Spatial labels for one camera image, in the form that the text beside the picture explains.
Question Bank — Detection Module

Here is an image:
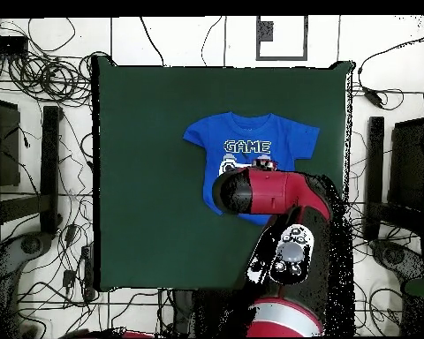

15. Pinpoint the blue shirt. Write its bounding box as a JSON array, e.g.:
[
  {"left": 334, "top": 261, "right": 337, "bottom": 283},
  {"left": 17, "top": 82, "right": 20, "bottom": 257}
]
[{"left": 182, "top": 111, "right": 321, "bottom": 226}]

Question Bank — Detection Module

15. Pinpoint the dark green table cloth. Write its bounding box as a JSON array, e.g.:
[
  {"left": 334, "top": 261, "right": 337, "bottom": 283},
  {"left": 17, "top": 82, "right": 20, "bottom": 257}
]
[{"left": 91, "top": 56, "right": 356, "bottom": 293}]

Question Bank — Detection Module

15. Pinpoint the small grey square plate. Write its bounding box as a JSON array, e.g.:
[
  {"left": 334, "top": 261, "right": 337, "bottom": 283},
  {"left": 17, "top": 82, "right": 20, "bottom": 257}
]
[{"left": 259, "top": 20, "right": 275, "bottom": 42}]

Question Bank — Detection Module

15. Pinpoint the dark box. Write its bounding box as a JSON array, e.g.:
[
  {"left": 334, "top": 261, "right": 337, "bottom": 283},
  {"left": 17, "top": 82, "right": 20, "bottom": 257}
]
[
  {"left": 0, "top": 98, "right": 21, "bottom": 188},
  {"left": 387, "top": 117, "right": 424, "bottom": 213}
]

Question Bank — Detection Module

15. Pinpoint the black office chair base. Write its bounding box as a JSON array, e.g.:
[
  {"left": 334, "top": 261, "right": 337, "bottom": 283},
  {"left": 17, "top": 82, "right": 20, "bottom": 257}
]
[
  {"left": 0, "top": 232, "right": 54, "bottom": 283},
  {"left": 369, "top": 238, "right": 424, "bottom": 282}
]

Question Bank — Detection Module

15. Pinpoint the black power strip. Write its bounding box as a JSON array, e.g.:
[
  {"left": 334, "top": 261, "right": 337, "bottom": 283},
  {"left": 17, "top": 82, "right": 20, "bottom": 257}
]
[
  {"left": 80, "top": 244, "right": 97, "bottom": 302},
  {"left": 0, "top": 35, "right": 29, "bottom": 57}
]

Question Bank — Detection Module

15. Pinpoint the grey square frame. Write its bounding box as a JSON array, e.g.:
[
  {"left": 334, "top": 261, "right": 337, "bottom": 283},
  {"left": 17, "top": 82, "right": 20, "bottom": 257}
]
[{"left": 255, "top": 15, "right": 309, "bottom": 62}]

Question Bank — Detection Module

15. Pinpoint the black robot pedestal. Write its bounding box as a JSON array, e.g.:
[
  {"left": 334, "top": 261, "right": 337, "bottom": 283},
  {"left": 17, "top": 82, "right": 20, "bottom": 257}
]
[{"left": 171, "top": 288, "right": 250, "bottom": 338}]

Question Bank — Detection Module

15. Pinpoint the black cable coil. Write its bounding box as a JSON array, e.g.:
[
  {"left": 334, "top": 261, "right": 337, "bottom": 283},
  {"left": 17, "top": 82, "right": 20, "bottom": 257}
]
[{"left": 8, "top": 52, "right": 93, "bottom": 107}]

